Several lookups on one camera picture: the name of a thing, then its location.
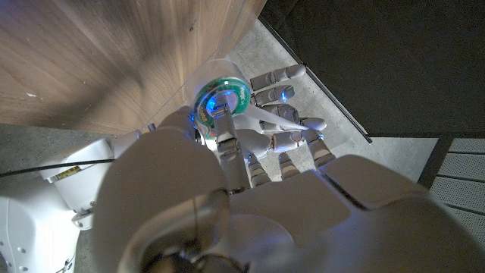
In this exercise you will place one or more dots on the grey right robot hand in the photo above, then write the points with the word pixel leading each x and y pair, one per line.
pixel 280 140

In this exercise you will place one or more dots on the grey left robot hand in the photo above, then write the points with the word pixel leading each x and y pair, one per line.
pixel 284 227

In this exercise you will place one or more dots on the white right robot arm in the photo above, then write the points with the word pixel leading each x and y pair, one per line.
pixel 30 227

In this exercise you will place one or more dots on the black fabric curtain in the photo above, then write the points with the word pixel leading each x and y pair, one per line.
pixel 379 57

